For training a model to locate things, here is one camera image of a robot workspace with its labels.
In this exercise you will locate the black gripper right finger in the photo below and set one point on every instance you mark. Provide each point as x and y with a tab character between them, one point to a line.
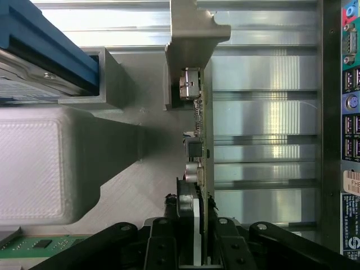
233	247

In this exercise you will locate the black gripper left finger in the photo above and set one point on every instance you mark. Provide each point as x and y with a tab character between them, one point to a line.
163	247

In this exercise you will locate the grey printed parts rack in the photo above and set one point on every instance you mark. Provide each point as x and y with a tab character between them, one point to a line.
126	197

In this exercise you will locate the blue service label sticker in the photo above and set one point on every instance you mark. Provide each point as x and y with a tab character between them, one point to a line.
351	225

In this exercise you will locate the orange barcode sticker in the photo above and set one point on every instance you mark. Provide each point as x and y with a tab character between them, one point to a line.
353	181

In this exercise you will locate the grey open PC case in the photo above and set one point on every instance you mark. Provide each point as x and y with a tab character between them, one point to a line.
327	140

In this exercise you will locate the hard disk in blue carrier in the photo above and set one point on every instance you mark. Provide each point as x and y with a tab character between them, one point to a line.
42	33

